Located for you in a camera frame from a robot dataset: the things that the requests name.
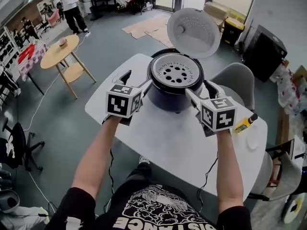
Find black cabinet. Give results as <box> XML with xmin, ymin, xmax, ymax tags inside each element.
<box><xmin>242</xmin><ymin>24</ymin><xmax>288</xmax><ymax>82</ymax></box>

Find person's left forearm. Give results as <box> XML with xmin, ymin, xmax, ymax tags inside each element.
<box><xmin>71</xmin><ymin>117</ymin><xmax>120</xmax><ymax>197</ymax></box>

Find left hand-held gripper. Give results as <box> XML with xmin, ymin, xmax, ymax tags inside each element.
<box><xmin>102</xmin><ymin>69</ymin><xmax>154</xmax><ymax>127</ymax></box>

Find white steamer tray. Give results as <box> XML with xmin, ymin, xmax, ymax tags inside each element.
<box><xmin>153</xmin><ymin>56</ymin><xmax>200</xmax><ymax>86</ymax></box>

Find black office chair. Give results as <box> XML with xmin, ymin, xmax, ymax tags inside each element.
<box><xmin>0</xmin><ymin>117</ymin><xmax>46</xmax><ymax>172</ymax></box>

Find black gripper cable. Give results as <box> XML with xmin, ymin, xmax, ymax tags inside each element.
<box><xmin>197</xmin><ymin>149</ymin><xmax>219</xmax><ymax>210</ymax></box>
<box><xmin>108</xmin><ymin>149</ymin><xmax>116</xmax><ymax>201</ymax></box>

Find grey shell chair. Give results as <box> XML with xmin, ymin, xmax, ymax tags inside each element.
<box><xmin>210</xmin><ymin>62</ymin><xmax>255</xmax><ymax>112</ymax></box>

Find person's dark trousers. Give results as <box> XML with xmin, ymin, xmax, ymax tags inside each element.
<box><xmin>118</xmin><ymin>163</ymin><xmax>153</xmax><ymax>194</ymax></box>

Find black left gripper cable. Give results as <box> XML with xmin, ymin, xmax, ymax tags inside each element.
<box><xmin>108</xmin><ymin>149</ymin><xmax>116</xmax><ymax>201</ymax></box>

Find table with checkered cloth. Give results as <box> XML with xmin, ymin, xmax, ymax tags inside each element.
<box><xmin>16</xmin><ymin>41</ymin><xmax>48</xmax><ymax>95</ymax></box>

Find dark blue rice cooker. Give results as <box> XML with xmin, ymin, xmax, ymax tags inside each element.
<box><xmin>146</xmin><ymin>7</ymin><xmax>221</xmax><ymax>115</ymax></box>

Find pink chair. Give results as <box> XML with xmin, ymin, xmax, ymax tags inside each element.
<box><xmin>47</xmin><ymin>8</ymin><xmax>60</xmax><ymax>28</ymax></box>

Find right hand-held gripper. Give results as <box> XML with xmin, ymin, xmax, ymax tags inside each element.
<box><xmin>185</xmin><ymin>80</ymin><xmax>238</xmax><ymax>138</ymax></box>

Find large cardboard box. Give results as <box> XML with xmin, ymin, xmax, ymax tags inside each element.
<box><xmin>203</xmin><ymin>1</ymin><xmax>228</xmax><ymax>21</ymax></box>

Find white plate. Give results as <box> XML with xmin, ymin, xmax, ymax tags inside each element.
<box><xmin>246</xmin><ymin>126</ymin><xmax>261</xmax><ymax>150</ymax></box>

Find long white floor cable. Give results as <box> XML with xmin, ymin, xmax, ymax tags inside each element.
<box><xmin>23</xmin><ymin>32</ymin><xmax>91</xmax><ymax>131</ymax></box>

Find person's right forearm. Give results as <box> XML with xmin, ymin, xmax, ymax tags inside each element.
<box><xmin>215</xmin><ymin>131</ymin><xmax>245</xmax><ymax>209</ymax></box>

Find black bin with yellow lid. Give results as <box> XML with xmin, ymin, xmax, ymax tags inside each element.
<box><xmin>220</xmin><ymin>17</ymin><xmax>245</xmax><ymax>45</ymax></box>

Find flattened cardboard sheets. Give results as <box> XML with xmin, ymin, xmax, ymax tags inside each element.
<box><xmin>121</xmin><ymin>14</ymin><xmax>175</xmax><ymax>49</ymax></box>

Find person's black printed shirt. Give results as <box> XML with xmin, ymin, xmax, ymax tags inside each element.
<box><xmin>44</xmin><ymin>183</ymin><xmax>252</xmax><ymax>230</ymax></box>

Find pile of plastic bags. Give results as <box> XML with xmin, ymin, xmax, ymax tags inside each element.
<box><xmin>277</xmin><ymin>58</ymin><xmax>307</xmax><ymax>115</ymax></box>

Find yellow bottle with black cap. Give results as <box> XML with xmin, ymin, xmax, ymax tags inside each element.
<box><xmin>234</xmin><ymin>113</ymin><xmax>259</xmax><ymax>134</ymax></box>

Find white display shelf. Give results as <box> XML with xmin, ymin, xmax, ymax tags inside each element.
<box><xmin>0</xmin><ymin>26</ymin><xmax>20</xmax><ymax>66</ymax></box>

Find round wooden side table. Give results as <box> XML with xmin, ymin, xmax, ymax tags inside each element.
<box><xmin>40</xmin><ymin>34</ymin><xmax>97</xmax><ymax>100</ymax></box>

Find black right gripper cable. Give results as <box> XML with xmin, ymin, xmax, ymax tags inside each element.
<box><xmin>197</xmin><ymin>149</ymin><xmax>219</xmax><ymax>210</ymax></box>

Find beige chair with black frame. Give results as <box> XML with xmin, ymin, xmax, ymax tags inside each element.
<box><xmin>247</xmin><ymin>149</ymin><xmax>303</xmax><ymax>202</ymax></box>

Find brown wooden shelf unit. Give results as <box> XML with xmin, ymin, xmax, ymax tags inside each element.
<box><xmin>275</xmin><ymin>104</ymin><xmax>296</xmax><ymax>153</ymax></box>

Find black standing fan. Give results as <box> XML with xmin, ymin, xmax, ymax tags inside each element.
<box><xmin>81</xmin><ymin>0</ymin><xmax>104</xmax><ymax>22</ymax></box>

